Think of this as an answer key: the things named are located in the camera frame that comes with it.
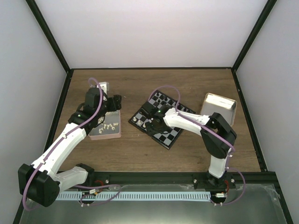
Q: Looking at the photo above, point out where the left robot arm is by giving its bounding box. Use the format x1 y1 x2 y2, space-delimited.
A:
18 85 122 211

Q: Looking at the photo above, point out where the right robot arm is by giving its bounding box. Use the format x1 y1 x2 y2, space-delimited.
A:
141 102 237 188

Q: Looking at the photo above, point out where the black chess pieces row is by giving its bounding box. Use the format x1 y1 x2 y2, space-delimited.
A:
151 91 195 113

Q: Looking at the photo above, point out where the black and white chessboard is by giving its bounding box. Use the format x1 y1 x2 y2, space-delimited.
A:
128 90 183 149

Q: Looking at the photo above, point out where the pink tin box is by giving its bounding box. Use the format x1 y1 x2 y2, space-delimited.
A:
88 110 121 140

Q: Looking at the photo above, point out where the gold tin box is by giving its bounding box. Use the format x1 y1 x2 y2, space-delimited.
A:
200 93 237 126

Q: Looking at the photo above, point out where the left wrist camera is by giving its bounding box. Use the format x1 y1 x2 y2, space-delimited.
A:
97 82 110 94

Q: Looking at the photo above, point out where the black aluminium mounting rail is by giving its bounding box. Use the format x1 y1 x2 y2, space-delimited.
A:
74 172 235 189

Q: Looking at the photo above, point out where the light blue slotted cable duct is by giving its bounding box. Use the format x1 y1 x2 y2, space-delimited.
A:
56 191 211 202

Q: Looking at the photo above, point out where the black enclosure frame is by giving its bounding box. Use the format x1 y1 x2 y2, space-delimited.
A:
26 0 293 224

